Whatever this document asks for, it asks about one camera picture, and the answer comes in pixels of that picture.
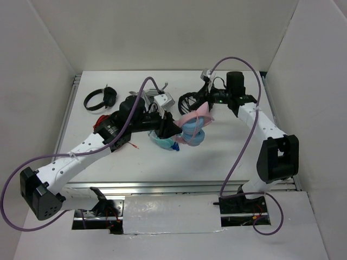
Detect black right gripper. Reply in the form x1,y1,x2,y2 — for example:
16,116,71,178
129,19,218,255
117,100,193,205
189,81,233,115

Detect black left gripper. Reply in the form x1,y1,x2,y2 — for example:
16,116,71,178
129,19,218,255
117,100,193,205
128,106,182,139

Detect pink and blue cat-ear headphones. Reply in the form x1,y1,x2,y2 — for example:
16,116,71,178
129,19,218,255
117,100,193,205
174,102,214,146

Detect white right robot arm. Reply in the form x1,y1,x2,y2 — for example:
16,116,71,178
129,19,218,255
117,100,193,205
191,70,299,212

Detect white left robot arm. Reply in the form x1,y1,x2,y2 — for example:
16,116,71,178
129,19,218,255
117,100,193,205
20,94,182,220

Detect small black headphones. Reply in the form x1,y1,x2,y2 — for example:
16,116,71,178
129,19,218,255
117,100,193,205
178,92,213,115

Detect teal cat-ear headphones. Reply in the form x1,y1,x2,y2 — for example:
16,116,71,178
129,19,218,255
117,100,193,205
147,131,179,151

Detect red and black headphones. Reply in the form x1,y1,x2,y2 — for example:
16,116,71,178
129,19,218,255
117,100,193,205
93,115,131,152

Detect black on-ear headphones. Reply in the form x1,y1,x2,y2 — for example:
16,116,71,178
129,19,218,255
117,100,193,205
83,85,117,111

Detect grey gaming headset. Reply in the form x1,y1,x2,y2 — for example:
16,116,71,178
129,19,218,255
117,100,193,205
142,82,169,105

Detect silver foil cover plate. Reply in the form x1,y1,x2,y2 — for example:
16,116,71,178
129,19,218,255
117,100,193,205
123,194,222,235

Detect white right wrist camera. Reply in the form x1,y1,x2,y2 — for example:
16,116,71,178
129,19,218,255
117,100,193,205
200,68,216,90

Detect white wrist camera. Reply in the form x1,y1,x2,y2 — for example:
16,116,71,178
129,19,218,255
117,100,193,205
154,93,175,111
200,68,216,90

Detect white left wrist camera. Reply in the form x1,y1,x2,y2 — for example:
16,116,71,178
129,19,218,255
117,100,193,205
154,93,175,111

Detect aluminium right side rail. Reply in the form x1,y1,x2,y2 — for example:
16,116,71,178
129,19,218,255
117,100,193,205
261,75,301,187

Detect aluminium rail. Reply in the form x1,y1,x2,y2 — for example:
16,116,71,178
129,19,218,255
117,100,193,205
65,180,296,197
261,75,301,187
53,74,81,154

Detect aluminium front rail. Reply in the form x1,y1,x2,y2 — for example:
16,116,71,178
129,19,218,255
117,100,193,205
65,180,296,197

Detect aluminium left side rail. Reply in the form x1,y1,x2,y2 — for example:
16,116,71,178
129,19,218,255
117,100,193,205
53,74,81,154

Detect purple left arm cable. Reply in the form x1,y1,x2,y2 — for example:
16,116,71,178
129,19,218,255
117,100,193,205
0,77,160,232

